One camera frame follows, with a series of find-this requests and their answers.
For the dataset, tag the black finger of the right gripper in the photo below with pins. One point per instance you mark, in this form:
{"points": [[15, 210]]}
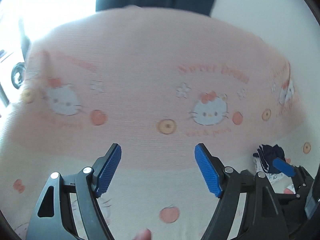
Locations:
{"points": [[290, 171], [287, 197]]}

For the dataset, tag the person's left hand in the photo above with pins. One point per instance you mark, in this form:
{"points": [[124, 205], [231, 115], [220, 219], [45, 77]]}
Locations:
{"points": [[144, 234]]}

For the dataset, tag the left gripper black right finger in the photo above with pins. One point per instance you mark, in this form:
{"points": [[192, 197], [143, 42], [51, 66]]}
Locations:
{"points": [[263, 217]]}

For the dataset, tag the Hello Kitty pink blanket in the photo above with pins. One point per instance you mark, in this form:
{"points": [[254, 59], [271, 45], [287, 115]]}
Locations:
{"points": [[157, 82]]}

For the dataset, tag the navy blue shorts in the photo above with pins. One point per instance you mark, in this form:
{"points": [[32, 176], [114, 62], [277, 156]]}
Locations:
{"points": [[266, 154]]}

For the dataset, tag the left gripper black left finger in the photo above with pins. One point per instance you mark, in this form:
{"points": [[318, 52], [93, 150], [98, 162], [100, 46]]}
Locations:
{"points": [[53, 218]]}

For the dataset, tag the small white paper tag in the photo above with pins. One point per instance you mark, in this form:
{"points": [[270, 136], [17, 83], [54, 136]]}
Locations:
{"points": [[291, 188]]}

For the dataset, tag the small folded white patterned garment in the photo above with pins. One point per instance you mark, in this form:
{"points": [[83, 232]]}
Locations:
{"points": [[272, 177]]}

